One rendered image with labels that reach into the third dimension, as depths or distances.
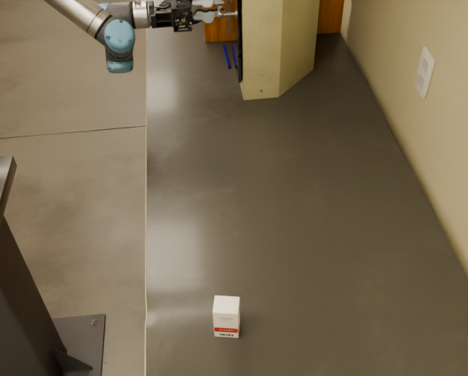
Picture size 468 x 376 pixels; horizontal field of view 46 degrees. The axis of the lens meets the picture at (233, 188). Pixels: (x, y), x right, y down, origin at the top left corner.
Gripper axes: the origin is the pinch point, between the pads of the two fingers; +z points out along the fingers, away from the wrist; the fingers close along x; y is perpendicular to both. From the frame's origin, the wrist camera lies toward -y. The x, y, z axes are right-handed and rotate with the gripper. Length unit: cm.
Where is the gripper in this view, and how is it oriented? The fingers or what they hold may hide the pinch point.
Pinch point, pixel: (219, 5)
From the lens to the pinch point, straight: 166.5
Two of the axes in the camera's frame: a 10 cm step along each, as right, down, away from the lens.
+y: 1.1, 6.9, -7.2
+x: -0.2, -7.2, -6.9
